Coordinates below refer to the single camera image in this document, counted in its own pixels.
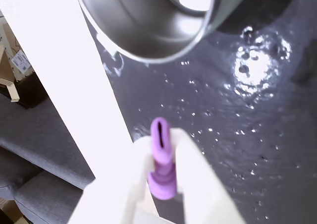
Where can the dark grey table mat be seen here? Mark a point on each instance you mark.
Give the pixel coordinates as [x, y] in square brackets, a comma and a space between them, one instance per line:
[247, 154]

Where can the pale wooden frame piece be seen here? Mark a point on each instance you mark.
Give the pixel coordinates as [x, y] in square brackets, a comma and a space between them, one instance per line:
[12, 87]

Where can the grey metal cup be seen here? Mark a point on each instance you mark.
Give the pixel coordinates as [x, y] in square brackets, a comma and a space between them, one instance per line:
[148, 23]

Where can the black cabinet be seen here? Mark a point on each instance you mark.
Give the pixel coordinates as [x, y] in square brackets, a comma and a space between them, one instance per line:
[29, 92]

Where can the grey fabric sofa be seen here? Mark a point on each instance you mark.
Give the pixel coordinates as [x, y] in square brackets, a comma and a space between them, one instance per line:
[37, 139]

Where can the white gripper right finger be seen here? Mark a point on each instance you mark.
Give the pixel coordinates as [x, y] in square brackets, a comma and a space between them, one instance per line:
[200, 184]

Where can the purple ribbed pen grip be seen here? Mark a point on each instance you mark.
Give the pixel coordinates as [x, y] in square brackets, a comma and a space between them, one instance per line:
[162, 184]

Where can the brown cardboard box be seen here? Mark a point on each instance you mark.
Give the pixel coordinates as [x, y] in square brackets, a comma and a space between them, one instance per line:
[10, 48]

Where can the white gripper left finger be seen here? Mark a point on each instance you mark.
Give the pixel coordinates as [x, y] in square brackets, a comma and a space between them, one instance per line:
[111, 196]

